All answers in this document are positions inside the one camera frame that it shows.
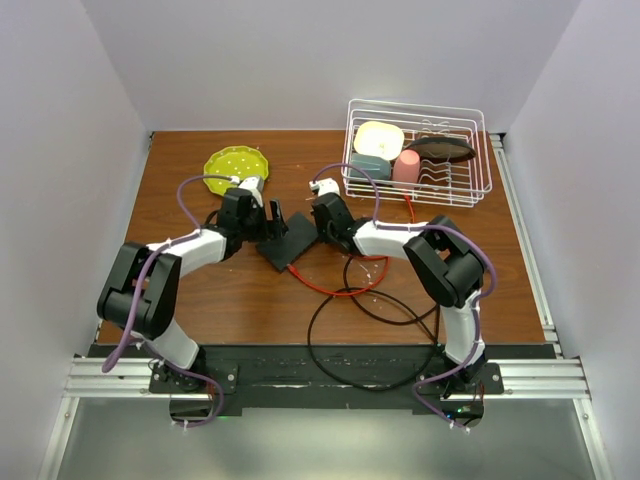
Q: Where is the black network switch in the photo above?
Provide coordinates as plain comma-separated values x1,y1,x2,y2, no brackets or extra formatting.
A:
256,212,318,273

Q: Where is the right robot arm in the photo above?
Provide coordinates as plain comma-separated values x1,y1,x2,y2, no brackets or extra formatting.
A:
312,193,496,393

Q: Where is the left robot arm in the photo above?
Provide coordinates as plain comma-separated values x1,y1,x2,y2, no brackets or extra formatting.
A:
97,187,293,393

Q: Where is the yellow-green plate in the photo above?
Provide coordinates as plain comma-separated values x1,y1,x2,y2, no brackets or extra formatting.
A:
203,146,269,193

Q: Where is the grey-green cup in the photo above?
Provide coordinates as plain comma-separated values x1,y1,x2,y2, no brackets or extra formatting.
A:
347,153,391,181

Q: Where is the pink cup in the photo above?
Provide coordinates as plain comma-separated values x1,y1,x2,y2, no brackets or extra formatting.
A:
392,149,421,188

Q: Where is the cream square bowl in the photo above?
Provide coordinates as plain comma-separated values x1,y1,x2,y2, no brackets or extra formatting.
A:
353,121,404,161

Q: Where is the dark brown plate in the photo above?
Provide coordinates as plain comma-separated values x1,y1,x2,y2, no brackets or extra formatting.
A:
406,136,477,163

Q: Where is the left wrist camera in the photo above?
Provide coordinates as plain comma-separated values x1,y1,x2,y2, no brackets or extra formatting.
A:
239,176,264,205

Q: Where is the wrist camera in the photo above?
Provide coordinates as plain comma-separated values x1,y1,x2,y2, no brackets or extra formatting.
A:
239,176,264,205
309,178,341,197

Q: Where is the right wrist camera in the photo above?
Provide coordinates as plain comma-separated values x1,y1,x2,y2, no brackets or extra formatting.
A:
309,178,341,197

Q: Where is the white wire dish rack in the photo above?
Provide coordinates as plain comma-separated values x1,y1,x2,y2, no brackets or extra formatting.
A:
342,99,493,208

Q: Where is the black cable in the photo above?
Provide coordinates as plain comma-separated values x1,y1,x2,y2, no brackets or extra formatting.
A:
306,259,451,389

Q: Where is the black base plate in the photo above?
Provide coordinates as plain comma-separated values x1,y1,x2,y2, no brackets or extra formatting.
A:
110,344,555,422

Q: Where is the aluminium frame rail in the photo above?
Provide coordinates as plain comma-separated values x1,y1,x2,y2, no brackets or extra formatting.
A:
37,132,614,480

